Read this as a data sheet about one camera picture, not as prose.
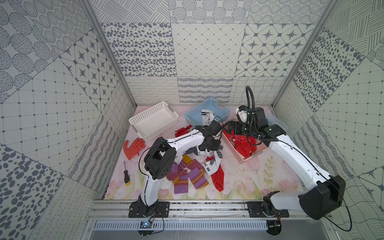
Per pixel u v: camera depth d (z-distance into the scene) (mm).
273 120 1117
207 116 1070
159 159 498
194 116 1111
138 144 968
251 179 841
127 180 822
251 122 592
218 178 827
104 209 754
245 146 898
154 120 1102
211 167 852
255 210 731
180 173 832
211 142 779
